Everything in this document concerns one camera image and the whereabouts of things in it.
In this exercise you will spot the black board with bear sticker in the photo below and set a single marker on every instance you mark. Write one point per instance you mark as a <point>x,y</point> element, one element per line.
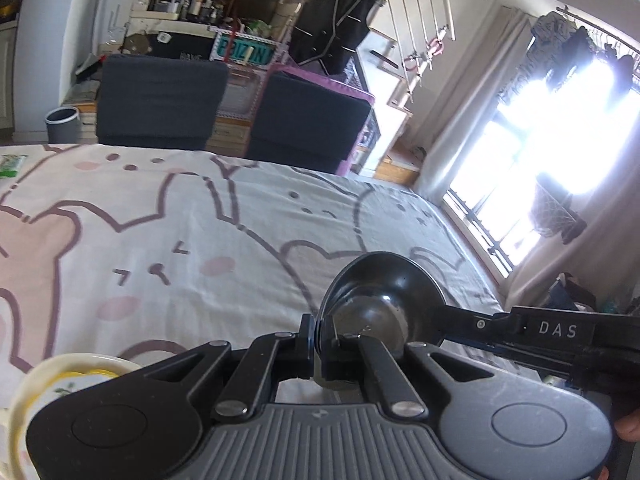
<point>175,47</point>

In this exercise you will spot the cartoon printed tablecloth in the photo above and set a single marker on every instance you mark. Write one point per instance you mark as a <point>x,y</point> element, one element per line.
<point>200,220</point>

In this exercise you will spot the dark grey chair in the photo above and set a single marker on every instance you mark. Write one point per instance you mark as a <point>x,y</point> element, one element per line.
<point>305,130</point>
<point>160,105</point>

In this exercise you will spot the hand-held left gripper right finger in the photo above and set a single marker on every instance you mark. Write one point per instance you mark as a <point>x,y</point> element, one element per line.
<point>331,352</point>

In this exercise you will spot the green snack packet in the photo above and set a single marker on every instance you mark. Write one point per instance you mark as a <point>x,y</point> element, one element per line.
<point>11,166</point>

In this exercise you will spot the black balcony railing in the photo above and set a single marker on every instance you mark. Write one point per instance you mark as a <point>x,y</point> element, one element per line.
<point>480,230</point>

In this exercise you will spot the teal framed sign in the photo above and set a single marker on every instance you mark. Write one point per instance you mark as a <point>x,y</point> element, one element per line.
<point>242,49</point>

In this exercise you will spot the black vest with white trim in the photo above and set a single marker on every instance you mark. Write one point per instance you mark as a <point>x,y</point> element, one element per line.
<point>335,25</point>

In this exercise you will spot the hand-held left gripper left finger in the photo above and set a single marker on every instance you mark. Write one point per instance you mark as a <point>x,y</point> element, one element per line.
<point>306,350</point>

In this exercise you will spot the wooden staircase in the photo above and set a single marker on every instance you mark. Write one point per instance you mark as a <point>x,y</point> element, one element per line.
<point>397,110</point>

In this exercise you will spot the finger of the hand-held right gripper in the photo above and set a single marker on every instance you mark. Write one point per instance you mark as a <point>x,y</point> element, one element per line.
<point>475,327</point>

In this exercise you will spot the patterned hanging garment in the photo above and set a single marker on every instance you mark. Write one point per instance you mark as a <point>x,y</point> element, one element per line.
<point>545,35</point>

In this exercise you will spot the mesh hanging bag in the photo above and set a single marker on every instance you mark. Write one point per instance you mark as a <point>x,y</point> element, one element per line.
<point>557,215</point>

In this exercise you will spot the white shelf rack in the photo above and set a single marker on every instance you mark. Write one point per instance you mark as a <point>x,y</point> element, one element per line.
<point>160,2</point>

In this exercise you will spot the person's right hand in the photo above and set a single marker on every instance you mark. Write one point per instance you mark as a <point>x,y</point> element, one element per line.
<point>629,422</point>

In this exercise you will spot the clothes drying pole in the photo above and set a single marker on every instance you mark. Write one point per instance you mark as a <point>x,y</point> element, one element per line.
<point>600,27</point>

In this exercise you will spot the round steel bowl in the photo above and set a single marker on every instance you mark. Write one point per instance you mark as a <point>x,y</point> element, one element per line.
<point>385,285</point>

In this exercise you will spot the beige curtain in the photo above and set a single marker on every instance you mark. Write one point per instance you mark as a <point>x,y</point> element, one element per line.
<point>465,110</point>
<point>590,265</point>

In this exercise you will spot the grey trash bin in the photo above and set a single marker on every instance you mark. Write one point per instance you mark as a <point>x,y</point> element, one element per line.
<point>62,127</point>

